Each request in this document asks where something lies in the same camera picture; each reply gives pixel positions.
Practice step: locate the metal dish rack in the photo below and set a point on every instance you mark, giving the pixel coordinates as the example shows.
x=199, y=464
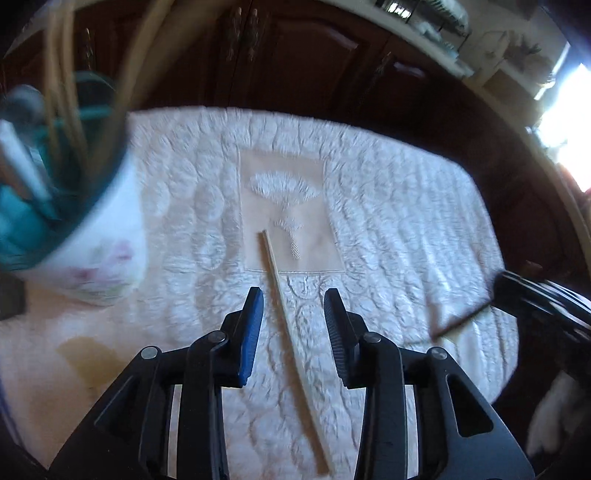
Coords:
x=429, y=16

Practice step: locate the thick round wooden stick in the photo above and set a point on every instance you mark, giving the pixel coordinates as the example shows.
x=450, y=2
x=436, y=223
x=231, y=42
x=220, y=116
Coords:
x=134, y=69

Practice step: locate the light wooden chopstick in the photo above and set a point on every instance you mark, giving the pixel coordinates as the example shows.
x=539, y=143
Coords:
x=288, y=318

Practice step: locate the dark chopstick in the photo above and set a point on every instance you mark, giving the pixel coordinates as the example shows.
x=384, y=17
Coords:
x=461, y=319

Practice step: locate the thin wooden chopstick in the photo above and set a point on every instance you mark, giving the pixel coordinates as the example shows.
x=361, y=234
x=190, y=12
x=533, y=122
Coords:
x=53, y=69

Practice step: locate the white quilted tablecloth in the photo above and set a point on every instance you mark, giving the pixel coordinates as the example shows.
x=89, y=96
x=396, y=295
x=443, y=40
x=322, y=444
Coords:
x=392, y=207

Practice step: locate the bright window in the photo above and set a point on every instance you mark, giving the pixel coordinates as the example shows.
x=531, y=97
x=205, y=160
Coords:
x=565, y=110

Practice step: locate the person's right hand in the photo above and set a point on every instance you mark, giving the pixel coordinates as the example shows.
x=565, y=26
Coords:
x=563, y=415

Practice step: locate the dark brown kitchen cabinets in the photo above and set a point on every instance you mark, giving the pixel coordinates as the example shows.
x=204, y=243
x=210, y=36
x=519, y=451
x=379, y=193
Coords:
x=300, y=60

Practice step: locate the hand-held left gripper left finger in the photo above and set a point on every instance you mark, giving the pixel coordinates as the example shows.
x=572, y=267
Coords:
x=249, y=337

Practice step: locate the white cup with teal inside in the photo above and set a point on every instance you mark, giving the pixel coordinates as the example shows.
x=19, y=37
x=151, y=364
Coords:
x=101, y=230

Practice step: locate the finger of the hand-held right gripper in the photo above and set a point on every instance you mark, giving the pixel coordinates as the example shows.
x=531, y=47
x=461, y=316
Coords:
x=526, y=293

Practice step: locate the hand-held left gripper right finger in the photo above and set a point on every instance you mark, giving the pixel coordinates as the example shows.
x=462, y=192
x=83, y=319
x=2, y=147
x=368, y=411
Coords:
x=336, y=337

